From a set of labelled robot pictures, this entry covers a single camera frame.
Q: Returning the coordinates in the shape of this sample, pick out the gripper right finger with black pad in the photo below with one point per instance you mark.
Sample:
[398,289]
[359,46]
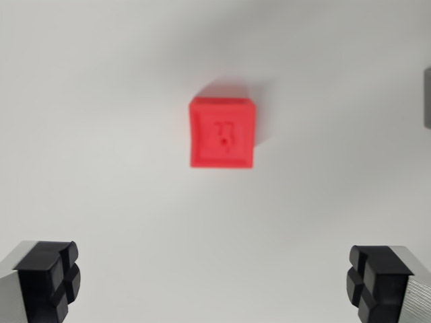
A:
[387,282]

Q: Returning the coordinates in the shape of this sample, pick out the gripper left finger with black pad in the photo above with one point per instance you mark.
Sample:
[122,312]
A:
[37,282]

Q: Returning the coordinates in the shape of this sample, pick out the red cube with studs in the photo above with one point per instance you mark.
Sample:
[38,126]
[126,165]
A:
[222,134]

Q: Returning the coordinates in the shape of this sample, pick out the grey cube with studs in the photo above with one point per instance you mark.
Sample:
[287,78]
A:
[427,97]

